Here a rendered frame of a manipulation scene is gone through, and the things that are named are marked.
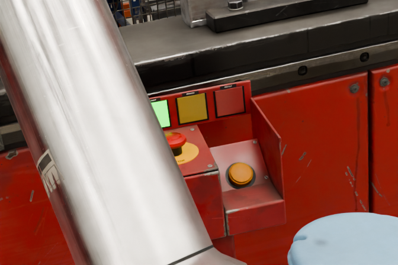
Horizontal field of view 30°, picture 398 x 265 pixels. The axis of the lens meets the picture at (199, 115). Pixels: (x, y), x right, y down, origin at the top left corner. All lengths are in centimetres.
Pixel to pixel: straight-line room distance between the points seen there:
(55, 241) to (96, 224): 89
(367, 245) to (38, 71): 24
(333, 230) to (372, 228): 3
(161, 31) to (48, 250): 44
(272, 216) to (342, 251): 63
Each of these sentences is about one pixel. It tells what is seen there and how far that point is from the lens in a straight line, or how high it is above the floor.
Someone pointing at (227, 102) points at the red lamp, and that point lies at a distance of 120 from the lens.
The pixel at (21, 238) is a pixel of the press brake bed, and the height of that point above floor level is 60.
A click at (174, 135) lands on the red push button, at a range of 111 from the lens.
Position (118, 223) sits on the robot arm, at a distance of 45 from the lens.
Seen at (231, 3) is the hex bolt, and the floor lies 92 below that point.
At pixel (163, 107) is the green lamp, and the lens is 118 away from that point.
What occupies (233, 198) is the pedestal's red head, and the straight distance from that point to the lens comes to 114.
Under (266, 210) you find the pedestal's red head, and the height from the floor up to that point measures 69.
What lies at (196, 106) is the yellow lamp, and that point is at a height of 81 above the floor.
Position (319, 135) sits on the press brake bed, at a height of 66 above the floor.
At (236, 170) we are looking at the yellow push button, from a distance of 116.
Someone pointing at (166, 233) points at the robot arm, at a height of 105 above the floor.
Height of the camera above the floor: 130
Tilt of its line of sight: 25 degrees down
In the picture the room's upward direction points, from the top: 7 degrees counter-clockwise
